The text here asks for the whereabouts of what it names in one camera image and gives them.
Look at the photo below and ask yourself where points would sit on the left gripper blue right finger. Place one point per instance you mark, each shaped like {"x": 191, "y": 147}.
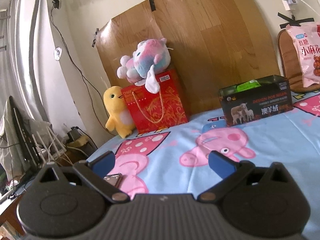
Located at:
{"x": 222, "y": 165}

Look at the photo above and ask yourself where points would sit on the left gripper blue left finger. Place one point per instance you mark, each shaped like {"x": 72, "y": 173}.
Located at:
{"x": 103, "y": 164}

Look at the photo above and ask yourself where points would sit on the bright green snack pack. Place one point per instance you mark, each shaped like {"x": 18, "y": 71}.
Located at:
{"x": 248, "y": 85}

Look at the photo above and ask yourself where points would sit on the smartphone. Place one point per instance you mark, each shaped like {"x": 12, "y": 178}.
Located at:
{"x": 114, "y": 179}

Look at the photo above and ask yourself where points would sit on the blue Peppa Pig bedsheet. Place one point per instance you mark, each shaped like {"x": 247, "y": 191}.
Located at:
{"x": 175, "y": 160}

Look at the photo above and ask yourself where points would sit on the yellow duck plush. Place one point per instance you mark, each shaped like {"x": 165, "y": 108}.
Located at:
{"x": 120, "y": 118}

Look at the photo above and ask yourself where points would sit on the white wifi router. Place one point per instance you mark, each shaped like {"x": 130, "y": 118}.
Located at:
{"x": 49, "y": 145}

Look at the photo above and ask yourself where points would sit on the red gift bag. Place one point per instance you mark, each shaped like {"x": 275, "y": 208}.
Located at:
{"x": 164, "y": 109}

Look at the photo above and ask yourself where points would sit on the black sheep print box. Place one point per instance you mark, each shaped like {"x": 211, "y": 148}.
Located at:
{"x": 272, "y": 98}

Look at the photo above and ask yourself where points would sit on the pink blue unicorn plush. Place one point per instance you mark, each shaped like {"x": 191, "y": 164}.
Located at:
{"x": 150, "y": 58}

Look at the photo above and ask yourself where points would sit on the brown seat cushion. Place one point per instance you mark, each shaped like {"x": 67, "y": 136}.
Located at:
{"x": 290, "y": 64}

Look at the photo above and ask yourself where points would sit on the wooden headboard panel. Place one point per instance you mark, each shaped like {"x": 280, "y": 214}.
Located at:
{"x": 214, "y": 44}

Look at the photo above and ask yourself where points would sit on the pink fried dough snack bag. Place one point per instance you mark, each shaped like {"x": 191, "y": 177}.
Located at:
{"x": 305, "y": 38}

